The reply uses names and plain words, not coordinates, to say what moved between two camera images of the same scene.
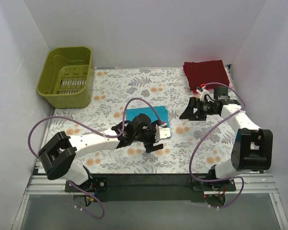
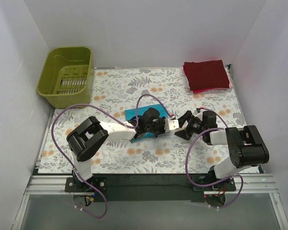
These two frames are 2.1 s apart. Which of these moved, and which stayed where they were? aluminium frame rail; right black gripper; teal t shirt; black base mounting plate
Moved: right black gripper
Stayed: teal t shirt; aluminium frame rail; black base mounting plate
